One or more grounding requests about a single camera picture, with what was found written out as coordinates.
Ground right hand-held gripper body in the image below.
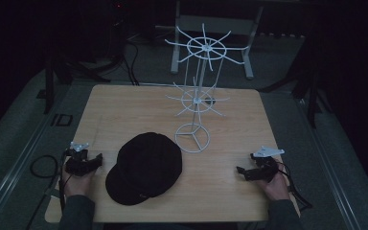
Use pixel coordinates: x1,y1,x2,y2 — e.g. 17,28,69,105
244,146,286,183

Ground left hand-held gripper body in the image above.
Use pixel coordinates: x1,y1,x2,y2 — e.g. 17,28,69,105
64,141,98,177

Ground black cap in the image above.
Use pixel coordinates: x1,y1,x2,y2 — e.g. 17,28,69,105
104,131,184,206

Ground white wire rack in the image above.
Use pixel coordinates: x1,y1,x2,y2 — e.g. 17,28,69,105
164,22,250,154

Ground person's right hand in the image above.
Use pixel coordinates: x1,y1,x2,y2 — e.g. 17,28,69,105
257,171,291,202

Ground black tripod stand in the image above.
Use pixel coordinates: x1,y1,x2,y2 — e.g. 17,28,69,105
258,57,334,129
43,47,113,115

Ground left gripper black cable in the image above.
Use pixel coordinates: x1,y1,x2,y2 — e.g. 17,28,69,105
24,149,73,230

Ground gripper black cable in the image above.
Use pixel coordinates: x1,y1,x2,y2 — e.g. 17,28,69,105
276,161,313,213
24,149,73,230

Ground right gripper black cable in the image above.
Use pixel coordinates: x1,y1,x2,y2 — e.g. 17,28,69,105
276,161,313,213

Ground black rectangular floor bracket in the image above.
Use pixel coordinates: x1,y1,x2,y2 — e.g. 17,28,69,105
50,113,74,127

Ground black floor cables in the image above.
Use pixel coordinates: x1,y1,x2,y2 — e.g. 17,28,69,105
108,18,173,87

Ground grey metal stand frame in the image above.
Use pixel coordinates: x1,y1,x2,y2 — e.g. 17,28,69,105
170,0,265,81

